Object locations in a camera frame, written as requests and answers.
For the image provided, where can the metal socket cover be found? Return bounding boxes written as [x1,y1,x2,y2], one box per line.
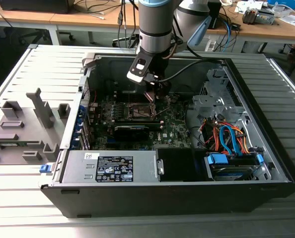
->
[151,95,173,117]

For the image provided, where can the black RAM slot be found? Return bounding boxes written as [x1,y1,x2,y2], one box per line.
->
[114,89,148,101]

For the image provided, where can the CPU socket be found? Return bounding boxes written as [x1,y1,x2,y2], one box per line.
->
[124,102,156,119]

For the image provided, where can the office chair base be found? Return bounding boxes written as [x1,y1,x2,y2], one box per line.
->
[112,36,138,48]

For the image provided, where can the green motherboard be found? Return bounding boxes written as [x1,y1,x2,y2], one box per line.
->
[87,93,197,152]

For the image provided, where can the black RAM stick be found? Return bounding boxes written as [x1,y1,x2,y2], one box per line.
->
[137,122,164,131]
[114,118,163,125]

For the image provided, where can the grey metal drive cage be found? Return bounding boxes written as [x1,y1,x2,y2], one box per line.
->
[191,68,250,122]

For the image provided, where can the black speaker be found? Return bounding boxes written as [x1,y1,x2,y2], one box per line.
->
[208,0,222,30]

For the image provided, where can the black graphics card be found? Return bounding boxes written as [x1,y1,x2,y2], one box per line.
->
[112,124,151,142]

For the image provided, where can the metal heat sink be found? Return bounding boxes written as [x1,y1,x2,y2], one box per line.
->
[241,7,259,25]

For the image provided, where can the white papers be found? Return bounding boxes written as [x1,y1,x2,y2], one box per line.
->
[234,0,265,13]

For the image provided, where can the wooden desk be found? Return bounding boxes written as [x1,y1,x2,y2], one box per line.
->
[0,0,140,47]
[207,0,295,54]

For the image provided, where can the grey device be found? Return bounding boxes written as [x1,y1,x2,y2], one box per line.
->
[255,8,275,25]

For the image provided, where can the hard disk in blue carrier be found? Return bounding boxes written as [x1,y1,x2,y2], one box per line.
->
[203,151,265,181]

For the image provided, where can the black office chair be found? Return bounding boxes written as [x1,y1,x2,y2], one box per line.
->
[9,27,75,47]

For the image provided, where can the grey power supply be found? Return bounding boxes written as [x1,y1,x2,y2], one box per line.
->
[60,150,161,184]

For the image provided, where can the grey parts rack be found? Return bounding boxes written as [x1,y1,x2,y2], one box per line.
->
[0,88,72,166]

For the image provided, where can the black box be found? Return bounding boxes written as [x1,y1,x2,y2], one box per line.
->
[0,0,75,14]

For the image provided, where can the black PC case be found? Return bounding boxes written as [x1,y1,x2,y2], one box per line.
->
[39,53,295,219]

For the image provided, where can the blue box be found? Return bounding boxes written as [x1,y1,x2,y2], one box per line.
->
[266,0,295,7]

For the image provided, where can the green RAM stick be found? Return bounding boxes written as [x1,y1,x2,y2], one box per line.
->
[0,141,28,147]

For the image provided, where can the black camera cable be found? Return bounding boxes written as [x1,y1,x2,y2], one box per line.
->
[158,46,224,82]

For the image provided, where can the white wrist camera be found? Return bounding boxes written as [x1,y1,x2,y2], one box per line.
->
[126,56,154,84]

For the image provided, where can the blue cable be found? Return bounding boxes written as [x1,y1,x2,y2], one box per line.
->
[223,19,236,50]

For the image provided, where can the orange wire bundle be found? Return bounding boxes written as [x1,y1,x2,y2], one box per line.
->
[230,126,251,155]
[205,122,222,151]

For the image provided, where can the blue wire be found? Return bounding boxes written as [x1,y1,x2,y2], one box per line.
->
[219,124,240,156]

